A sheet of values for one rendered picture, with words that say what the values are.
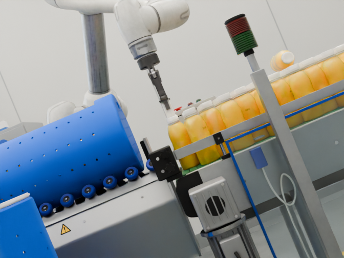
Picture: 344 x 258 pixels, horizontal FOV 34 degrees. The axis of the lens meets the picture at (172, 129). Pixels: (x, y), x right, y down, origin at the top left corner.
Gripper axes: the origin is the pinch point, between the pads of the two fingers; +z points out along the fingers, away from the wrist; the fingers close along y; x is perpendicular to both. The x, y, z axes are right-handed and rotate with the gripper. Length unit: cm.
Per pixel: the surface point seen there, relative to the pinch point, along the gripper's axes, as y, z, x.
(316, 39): -278, -16, 138
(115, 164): 14.7, 9.7, -22.4
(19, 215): 57, 11, -44
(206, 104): 15.7, 3.4, 11.7
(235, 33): 41.6, -11.3, 24.6
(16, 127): -153, -31, -90
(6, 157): 15, -6, -54
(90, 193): 15.1, 15.2, -33.5
